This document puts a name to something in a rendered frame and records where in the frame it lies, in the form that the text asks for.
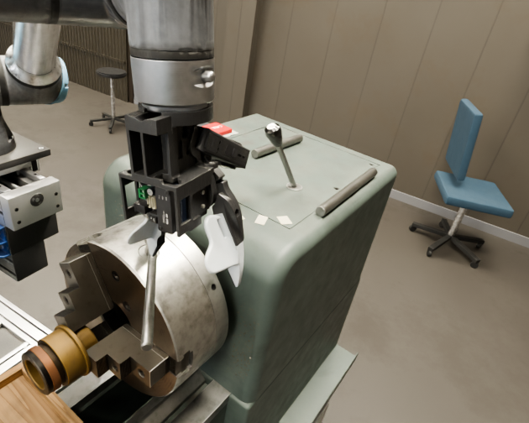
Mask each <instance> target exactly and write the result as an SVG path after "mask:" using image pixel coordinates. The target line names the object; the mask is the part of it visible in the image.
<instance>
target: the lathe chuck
mask: <svg viewBox="0 0 529 423"><path fill-rule="evenodd" d="M140 224H141V223H139V222H120V223H118V224H116V225H114V226H112V227H109V228H107V229H104V230H102V231H100V232H97V233H95V234H93V235H91V236H89V237H87V238H83V239H82V240H80V241H77V242H75V243H73V244H72V245H71V246H70V248H69V250H68V252H67V254H66V256H65V259H69V258H71V257H73V256H75V255H77V254H79V253H81V250H80V249H79V247H78V245H79V244H81V243H84V242H85V241H87V240H88V241H87V244H88V246H89V248H90V250H91V252H92V256H93V258H94V259H95V262H96V264H97V267H98V269H99V271H100V274H101V276H102V279H103V281H104V283H105V285H106V287H107V291H108V293H109V294H110V297H111V299H112V301H113V302H115V303H116V304H115V305H114V308H112V309H111V310H110V311H107V312H106V313H104V314H102V315H101V316H99V317H98V318H97V319H94V320H93V321H90V322H89V323H87V324H86V326H88V327H89V328H90V329H92V328H93V327H95V326H97V325H98V324H100V323H102V322H103V321H105V320H107V319H109V317H108V315H109V314H111V313H113V312H114V311H115V312H116V314H117V313H120V315H121V316H122V318H123V319H124V320H125V321H126V322H127V324H129V323H130V324H131V327H132V328H134V329H135V330H136V331H138V332H139V333H140V334H142V326H143V316H144V297H145V286H146V276H147V266H148V259H145V258H142V257H141V256H140V255H139V249H140V248H141V247H143V246H145V245H146V244H145V242H144V241H141V242H138V243H134V244H130V245H129V244H128V243H127V240H128V236H129V235H130V233H131V232H132V231H133V230H134V229H136V228H137V227H138V226H139V225H140ZM159 252H160V255H159V257H158V258H157V267H156V285H155V318H154V335H153V344H154V345H156V346H157V347H158V348H160V349H161V350H162V351H164V352H165V353H167V354H168V355H169V356H170V357H172V358H173V359H175V360H176V361H177V362H180V361H181V360H182V359H183V358H184V354H185V353H187V352H189V365H188V366H186V370H185V371H184V372H183V373H182V372H180V373H178V374H177V375H176V376H175V375H174V374H173V373H172V372H171V371H170V370H169V372H168V373H167V374H165V376H164V377H162V378H161V379H160V380H159V381H158V382H156V383H155V384H154V385H153V386H152V387H149V386H147V385H146V384H145V383H144V382H143V381H141V380H140V379H139V378H138V377H137V376H135V375H134V374H133V373H132V372H131V373H130V374H129V375H128V376H127V377H125V378H124V379H123V381H124V382H126V383H127V384H129V385H130V386H131V387H133V388H134V389H136V390H138V391H139V392H141V393H144V394H147V395H150V396H155V397H164V396H167V395H169V394H171V393H172V392H173V391H174V390H175V389H177V388H178V387H179V386H180V385H181V384H182V383H183V382H184V381H185V380H187V379H188V378H189V377H190V376H191V375H192V374H193V373H194V372H195V371H197V370H198V369H199V368H200V367H201V366H202V365H203V364H204V363H205V362H206V361H207V360H208V359H209V358H210V357H211V355H212V352H213V350H214V347H215V343H216V323H215V318H214V314H213V310H212V306H211V303H210V300H209V298H208V295H207V292H206V291H205V288H204V286H203V284H202V282H201V281H200V279H199V277H198V275H197V274H196V271H195V270H194V269H193V268H192V266H191V264H190V263H189V262H188V260H187V259H186V258H185V256H184V255H183V254H182V253H181V251H180V250H179V249H178V248H177V247H176V246H175V245H174V244H173V243H172V242H171V241H170V240H168V239H167V238H165V243H164V245H163V246H162V247H161V249H160V250H159Z"/></svg>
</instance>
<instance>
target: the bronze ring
mask: <svg viewBox="0 0 529 423"><path fill-rule="evenodd" d="M97 343H98V340H97V338H96V336H95V335H94V333H93V332H92V330H91V329H90V328H89V327H88V326H83V327H81V328H80V329H79V330H76V331H75V332H73V331H72V330H71V329H70V328H69V327H67V326H65V325H58V326H56V327H55V329H54V331H53V332H51V333H50V334H48V335H47V336H45V337H43V338H41V339H39V340H38V346H36V345H35V346H33V347H31V348H30V349H28V350H27V351H26V352H24V353H22V356H21V359H22V363H23V366H24V369H25V371H26V373H27V375H28V376H29V378H30V380H31V381H32V383H33V384H34V386H35V387H36V388H37V389H38V390H39V391H40V392H41V393H42V394H45V395H49V394H51V393H53V392H55V391H56V390H57V389H59V388H60V387H61V385H64V386H67V385H69V384H70V383H72V382H73V381H75V380H76V379H78V378H79V377H81V376H87V375H88V374H89V373H90V372H91V369H92V366H91V361H90V358H89V356H88V354H87V351H86V350H87V349H88V348H90V347H92V346H93V345H95V344H97Z"/></svg>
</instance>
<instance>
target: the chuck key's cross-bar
mask: <svg viewBox="0 0 529 423"><path fill-rule="evenodd" d="M156 267H157V254H156V255H155V256H154V257H152V256H151V255H150V253H149V256H148V266H147V276H146V286H145V297H144V316H143V326H142V337H141V349H142V350H143V351H149V350H151V349H152V347H153V335H154V318H155V285H156Z"/></svg>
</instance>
